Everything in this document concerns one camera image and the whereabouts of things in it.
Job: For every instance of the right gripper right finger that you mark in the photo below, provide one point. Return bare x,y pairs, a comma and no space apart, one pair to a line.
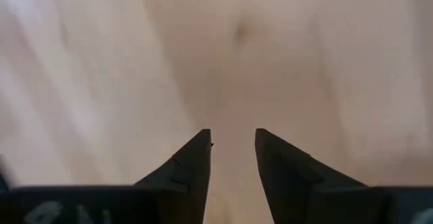
291,190

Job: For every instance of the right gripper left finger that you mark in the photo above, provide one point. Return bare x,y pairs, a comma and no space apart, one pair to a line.
186,183

